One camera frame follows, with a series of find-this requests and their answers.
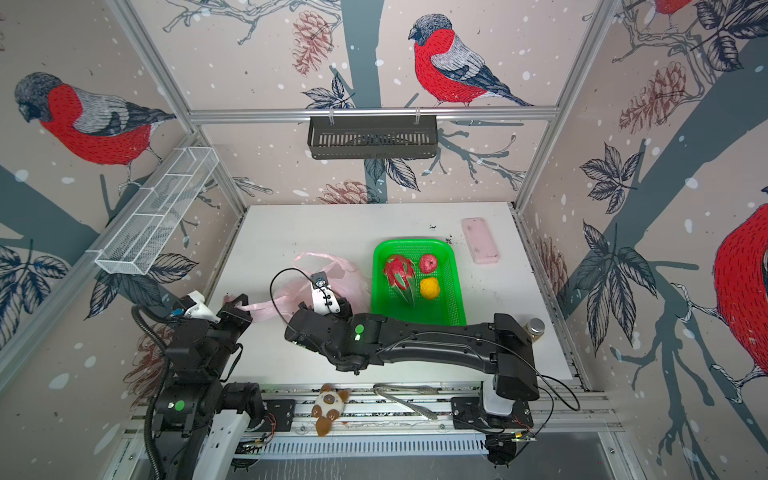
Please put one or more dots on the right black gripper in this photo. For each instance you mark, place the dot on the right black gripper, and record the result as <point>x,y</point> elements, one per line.
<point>348,315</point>

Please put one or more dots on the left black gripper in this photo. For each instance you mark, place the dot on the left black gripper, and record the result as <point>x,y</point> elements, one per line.
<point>243,318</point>

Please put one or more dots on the pink plastic bag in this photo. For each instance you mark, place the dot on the pink plastic bag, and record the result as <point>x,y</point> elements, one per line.
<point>346,281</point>

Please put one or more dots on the red fruit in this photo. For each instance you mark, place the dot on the red fruit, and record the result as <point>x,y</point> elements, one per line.
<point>400,272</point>

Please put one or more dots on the orange fruit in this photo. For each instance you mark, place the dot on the orange fruit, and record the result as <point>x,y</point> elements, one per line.
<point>429,288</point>

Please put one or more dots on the green plastic basket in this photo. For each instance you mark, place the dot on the green plastic basket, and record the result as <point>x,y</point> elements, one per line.
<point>416,280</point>

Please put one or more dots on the red apple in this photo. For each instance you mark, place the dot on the red apple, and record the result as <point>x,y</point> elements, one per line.
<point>428,264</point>

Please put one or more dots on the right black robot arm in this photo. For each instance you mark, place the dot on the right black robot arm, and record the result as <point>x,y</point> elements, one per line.
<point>501,348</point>

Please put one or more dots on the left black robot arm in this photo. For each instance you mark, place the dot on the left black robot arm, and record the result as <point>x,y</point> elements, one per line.
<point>193,387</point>

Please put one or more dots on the brown plush toy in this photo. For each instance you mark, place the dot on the brown plush toy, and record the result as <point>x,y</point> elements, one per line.
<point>328,407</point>

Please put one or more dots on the small glass jar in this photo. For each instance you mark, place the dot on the small glass jar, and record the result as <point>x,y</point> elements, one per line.
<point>535,328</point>

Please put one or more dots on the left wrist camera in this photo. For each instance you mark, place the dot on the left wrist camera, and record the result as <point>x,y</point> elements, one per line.
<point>193,306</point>

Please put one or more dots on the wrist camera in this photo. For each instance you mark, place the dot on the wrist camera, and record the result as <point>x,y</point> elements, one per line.
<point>324,301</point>
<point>193,306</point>

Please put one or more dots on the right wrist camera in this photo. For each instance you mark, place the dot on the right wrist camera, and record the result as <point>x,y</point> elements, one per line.
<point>324,301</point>

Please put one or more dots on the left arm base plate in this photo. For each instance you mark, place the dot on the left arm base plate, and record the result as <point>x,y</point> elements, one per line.
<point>278,417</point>

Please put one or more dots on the white wire mesh shelf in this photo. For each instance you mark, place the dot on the white wire mesh shelf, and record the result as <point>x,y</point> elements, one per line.
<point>162,205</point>

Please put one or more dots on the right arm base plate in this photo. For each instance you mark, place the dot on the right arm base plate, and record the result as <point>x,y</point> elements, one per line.
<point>468,413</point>

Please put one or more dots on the black hanging wall basket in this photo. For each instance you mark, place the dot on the black hanging wall basket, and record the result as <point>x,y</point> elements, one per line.
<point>373,137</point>

